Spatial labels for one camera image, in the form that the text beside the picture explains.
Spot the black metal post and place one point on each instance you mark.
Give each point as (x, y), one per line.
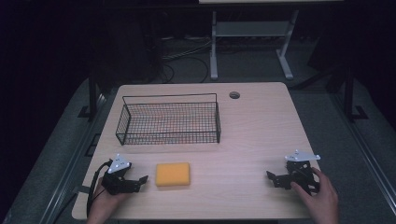
(92, 93)
(350, 93)

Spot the white metal stand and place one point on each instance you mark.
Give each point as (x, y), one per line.
(252, 29)

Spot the aluminium floor rail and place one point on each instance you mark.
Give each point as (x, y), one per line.
(73, 161)
(364, 149)

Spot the person's left hand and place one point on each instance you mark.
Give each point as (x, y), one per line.
(102, 205)

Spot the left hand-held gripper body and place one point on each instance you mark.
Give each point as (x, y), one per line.
(115, 177)

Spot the yellow sponge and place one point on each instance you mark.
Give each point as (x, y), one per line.
(172, 174)

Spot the person's right hand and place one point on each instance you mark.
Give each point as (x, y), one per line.
(320, 199)

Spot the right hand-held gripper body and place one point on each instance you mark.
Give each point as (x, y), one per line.
(301, 174)

